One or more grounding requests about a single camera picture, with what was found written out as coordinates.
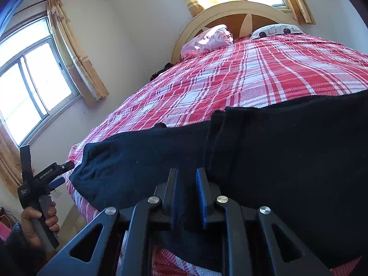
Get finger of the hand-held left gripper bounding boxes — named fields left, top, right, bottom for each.
left=46, top=178, right=65, bottom=192
left=59, top=162, right=76, bottom=174

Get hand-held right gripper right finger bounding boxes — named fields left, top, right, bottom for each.
left=195, top=168, right=334, bottom=276

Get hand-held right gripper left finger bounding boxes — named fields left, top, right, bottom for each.
left=37, top=168, right=180, bottom=276

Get black pants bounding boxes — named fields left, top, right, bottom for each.
left=69, top=90, right=368, bottom=269

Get person's left forearm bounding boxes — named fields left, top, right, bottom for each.
left=0, top=223, right=55, bottom=276

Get person's left hand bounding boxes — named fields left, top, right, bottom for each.
left=21, top=201, right=60, bottom=247

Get pink cloth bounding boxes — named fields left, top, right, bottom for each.
left=0, top=221, right=15, bottom=240

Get sliding window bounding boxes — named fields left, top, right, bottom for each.
left=0, top=16, right=81, bottom=147

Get dark cloth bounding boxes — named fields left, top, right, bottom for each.
left=149, top=62, right=173, bottom=82

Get red plaid bed sheet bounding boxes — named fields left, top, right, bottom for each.
left=66, top=33, right=368, bottom=276

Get pink pillow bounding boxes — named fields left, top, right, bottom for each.
left=181, top=24, right=234, bottom=59

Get dark curtain rod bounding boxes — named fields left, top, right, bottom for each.
left=13, top=0, right=63, bottom=16

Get cream wooden headboard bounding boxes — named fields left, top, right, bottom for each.
left=172, top=1, right=305, bottom=62

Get white patterned pillow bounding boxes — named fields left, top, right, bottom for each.
left=250, top=24, right=305, bottom=40

